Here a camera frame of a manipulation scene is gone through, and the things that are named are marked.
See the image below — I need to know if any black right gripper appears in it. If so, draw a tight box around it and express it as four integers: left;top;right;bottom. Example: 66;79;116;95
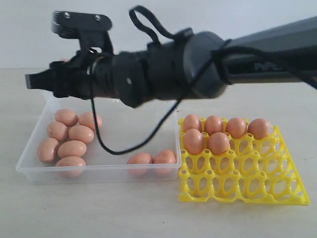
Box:
25;51;99;99

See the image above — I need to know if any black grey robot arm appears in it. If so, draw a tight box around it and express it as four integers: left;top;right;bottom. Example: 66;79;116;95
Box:
25;12;317;108

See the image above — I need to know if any clear plastic bin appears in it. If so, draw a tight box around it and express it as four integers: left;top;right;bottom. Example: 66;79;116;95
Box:
16;92;181;183

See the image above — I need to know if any yellow plastic egg tray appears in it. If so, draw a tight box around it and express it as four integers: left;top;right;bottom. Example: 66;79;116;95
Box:
178;118;310;205

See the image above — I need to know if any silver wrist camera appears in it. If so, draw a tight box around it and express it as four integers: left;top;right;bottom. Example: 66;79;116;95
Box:
52;11;113;54

